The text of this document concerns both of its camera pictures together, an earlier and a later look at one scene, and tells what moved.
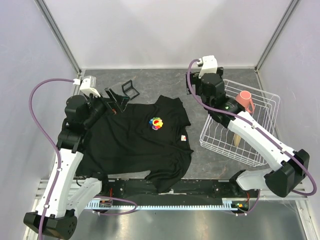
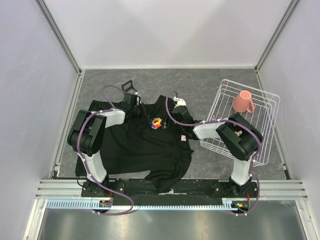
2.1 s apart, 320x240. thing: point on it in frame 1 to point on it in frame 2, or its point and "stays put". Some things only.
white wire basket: x=220 y=139 stays put
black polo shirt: x=150 y=137 stays put
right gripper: x=194 y=79 to x=166 y=120
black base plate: x=189 y=188 stays put
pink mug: x=244 y=98 stays put
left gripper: x=117 y=106 to x=145 y=113
